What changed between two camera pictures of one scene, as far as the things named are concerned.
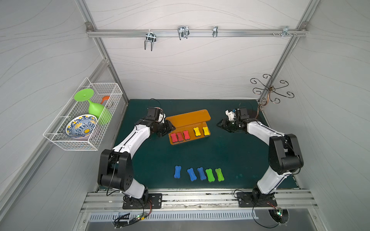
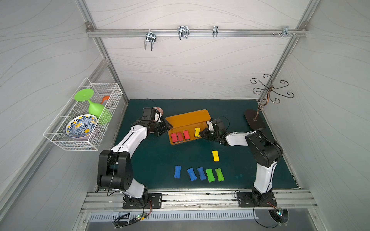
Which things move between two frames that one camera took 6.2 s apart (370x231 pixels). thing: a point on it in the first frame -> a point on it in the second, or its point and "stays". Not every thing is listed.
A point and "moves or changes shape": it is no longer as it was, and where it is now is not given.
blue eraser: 192,175 stays
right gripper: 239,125 -> 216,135
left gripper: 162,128 stays
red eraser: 174,137 stays
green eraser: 220,177 stays
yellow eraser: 206,131 moves or changes shape
